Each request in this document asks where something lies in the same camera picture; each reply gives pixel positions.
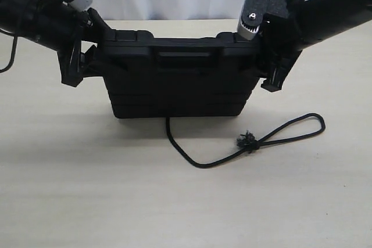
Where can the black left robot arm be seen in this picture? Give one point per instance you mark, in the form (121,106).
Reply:
(72,28)

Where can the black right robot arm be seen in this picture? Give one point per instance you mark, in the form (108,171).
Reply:
(310,22)

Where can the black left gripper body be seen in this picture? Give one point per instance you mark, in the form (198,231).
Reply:
(74,64)

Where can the black plastic carrying case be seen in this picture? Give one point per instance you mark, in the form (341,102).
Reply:
(149,77)

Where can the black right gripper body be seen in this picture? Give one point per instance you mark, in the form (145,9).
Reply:
(277,53)

